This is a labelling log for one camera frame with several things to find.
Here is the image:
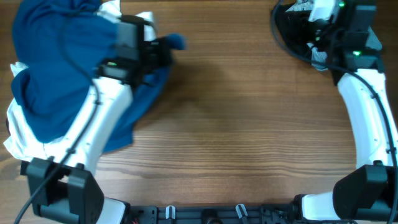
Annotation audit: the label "dark blue t-shirt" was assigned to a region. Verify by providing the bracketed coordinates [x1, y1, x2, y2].
[11, 0, 187, 154]

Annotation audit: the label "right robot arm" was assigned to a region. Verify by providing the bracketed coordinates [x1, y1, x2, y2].
[273, 1, 397, 223]

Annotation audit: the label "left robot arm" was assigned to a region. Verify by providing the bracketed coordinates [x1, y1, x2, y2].
[15, 15, 172, 223]

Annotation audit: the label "light blue denim jeans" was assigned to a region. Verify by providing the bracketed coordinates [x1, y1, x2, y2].
[287, 0, 382, 70]

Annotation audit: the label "black folded garment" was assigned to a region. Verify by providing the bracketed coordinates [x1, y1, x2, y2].
[275, 3, 312, 59]

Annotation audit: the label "white t-shirt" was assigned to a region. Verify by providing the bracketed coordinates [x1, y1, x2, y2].
[2, 0, 156, 162]

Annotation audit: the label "left black camera cable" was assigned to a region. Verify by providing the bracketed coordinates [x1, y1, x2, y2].
[12, 21, 102, 224]

